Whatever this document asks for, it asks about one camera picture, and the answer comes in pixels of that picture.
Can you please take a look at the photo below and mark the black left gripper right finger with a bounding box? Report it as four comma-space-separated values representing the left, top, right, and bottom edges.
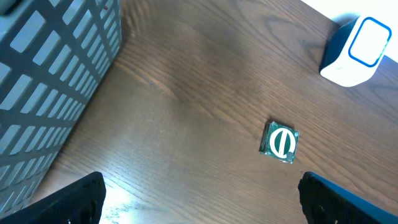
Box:
298, 172, 397, 224

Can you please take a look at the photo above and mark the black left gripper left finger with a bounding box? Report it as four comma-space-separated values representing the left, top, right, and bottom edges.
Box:
1, 172, 106, 224

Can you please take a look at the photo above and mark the round green label package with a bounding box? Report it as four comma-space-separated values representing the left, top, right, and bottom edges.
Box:
259, 121, 300, 164

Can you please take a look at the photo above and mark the white barcode scanner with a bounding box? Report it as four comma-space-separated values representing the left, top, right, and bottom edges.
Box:
320, 16, 392, 87

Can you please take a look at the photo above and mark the grey plastic mesh basket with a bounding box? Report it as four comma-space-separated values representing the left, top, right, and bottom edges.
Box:
0, 0, 122, 217

